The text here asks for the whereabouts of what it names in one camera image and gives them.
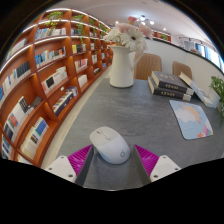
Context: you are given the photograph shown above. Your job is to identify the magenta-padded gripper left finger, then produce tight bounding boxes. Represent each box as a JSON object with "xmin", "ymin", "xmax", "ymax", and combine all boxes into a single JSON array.
[{"xmin": 44, "ymin": 143, "xmax": 97, "ymax": 188}]

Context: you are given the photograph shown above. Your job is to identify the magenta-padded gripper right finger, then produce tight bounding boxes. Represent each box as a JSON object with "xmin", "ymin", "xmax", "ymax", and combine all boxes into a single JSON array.
[{"xmin": 132, "ymin": 143, "xmax": 182, "ymax": 186}]

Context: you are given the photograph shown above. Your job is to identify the white computer mouse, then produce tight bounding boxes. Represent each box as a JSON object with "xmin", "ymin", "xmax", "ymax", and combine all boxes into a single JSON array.
[{"xmin": 89, "ymin": 126, "xmax": 132, "ymax": 165}]

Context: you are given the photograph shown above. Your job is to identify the pastel cloud print mouse pad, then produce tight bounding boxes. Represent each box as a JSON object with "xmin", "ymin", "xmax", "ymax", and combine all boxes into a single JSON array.
[{"xmin": 168, "ymin": 99, "xmax": 214, "ymax": 140}]

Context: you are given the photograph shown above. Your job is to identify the thin dark hardcover book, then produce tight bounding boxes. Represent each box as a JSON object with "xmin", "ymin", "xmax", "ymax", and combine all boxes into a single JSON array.
[{"xmin": 147, "ymin": 76, "xmax": 193, "ymax": 102}]

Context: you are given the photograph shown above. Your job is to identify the white book with blue cover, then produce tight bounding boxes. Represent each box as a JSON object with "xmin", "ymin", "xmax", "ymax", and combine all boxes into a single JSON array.
[{"xmin": 193, "ymin": 87, "xmax": 215, "ymax": 108}]

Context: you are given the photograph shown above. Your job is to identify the orange wooden bookshelf unit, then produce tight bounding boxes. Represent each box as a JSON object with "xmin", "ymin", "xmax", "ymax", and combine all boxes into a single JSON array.
[{"xmin": 0, "ymin": 9, "xmax": 114, "ymax": 168}]

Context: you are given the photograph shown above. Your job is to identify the green plant in white pot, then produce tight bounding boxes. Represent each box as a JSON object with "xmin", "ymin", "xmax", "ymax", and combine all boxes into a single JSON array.
[{"xmin": 208, "ymin": 75, "xmax": 224, "ymax": 119}]

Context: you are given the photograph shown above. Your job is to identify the tan upholstered chair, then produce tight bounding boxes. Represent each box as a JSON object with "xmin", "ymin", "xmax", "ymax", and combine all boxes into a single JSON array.
[
  {"xmin": 172, "ymin": 60, "xmax": 193, "ymax": 80},
  {"xmin": 133, "ymin": 53, "xmax": 163, "ymax": 81}
]

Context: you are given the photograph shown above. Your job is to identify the white pitcher vase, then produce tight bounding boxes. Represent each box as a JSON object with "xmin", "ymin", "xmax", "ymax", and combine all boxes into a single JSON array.
[{"xmin": 108, "ymin": 44, "xmax": 145, "ymax": 89}]

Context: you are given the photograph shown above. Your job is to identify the window with curtains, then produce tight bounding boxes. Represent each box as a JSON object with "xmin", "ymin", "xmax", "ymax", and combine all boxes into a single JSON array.
[{"xmin": 179, "ymin": 36, "xmax": 224, "ymax": 73}]

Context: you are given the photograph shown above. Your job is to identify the orange shelf unit with plants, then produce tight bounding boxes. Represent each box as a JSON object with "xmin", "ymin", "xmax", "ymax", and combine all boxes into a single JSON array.
[{"xmin": 151, "ymin": 29, "xmax": 173, "ymax": 43}]

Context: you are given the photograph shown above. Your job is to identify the ceiling lights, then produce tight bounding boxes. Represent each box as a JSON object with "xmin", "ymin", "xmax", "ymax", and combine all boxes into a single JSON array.
[{"xmin": 114, "ymin": 14, "xmax": 156, "ymax": 28}]

